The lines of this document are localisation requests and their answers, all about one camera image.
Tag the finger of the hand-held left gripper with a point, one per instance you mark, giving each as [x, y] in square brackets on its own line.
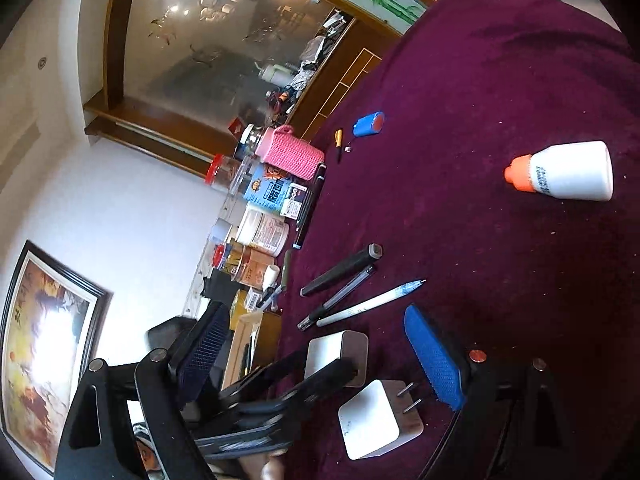
[250, 435]
[320, 377]

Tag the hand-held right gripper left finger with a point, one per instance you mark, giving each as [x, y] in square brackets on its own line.
[200, 355]

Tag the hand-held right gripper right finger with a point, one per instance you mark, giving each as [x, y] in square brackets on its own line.
[435, 355]

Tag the white charger cube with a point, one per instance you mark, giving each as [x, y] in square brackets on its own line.
[332, 347]

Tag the wooden pen holder box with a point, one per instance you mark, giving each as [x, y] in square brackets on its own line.
[237, 345]

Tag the white charger with prongs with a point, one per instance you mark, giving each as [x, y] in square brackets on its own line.
[372, 422]

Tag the white bottle orange cap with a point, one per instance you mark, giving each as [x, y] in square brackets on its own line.
[575, 170]

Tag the yellow box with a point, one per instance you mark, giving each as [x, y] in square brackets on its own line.
[242, 307]

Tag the black gel pen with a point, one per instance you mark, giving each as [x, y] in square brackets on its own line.
[335, 300]

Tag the white pen blue tip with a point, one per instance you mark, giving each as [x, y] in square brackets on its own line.
[370, 304]

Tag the black marker white label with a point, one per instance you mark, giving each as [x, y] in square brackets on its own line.
[269, 297]

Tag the small jar red lid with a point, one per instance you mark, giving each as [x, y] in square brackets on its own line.
[222, 257]

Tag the orange printed can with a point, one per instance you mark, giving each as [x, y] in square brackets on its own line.
[255, 270]

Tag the small white bottle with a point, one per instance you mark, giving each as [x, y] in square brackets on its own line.
[270, 277]

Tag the black marker grey cap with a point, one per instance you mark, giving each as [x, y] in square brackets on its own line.
[340, 270]

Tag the green pen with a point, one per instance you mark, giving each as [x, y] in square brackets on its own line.
[286, 270]

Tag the clear jar white lid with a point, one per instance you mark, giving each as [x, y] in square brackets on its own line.
[220, 232]

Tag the white printed can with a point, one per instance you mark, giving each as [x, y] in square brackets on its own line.
[262, 230]

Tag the long black pen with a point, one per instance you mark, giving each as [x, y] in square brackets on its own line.
[312, 200]

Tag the blue printed box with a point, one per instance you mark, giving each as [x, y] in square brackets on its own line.
[267, 190]

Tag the small white printed box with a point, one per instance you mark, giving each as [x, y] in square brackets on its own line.
[294, 200]

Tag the clear jar red lid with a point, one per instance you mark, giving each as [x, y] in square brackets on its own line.
[225, 172]

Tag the pink knitted bottle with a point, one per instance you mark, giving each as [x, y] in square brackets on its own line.
[290, 155]

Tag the small yellow black clip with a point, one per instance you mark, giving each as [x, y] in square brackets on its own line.
[339, 142]

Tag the maroon tablecloth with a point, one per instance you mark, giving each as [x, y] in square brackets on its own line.
[475, 85]

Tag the wooden cabinet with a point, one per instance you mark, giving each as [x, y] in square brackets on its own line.
[350, 80]

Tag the frosted glass partition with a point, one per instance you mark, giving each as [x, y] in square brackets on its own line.
[200, 35]

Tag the crumpled silver bag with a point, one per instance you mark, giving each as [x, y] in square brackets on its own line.
[312, 55]

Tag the round ceiling fixture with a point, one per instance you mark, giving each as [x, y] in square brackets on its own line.
[42, 63]

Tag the framed wall painting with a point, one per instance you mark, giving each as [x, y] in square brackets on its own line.
[45, 350]

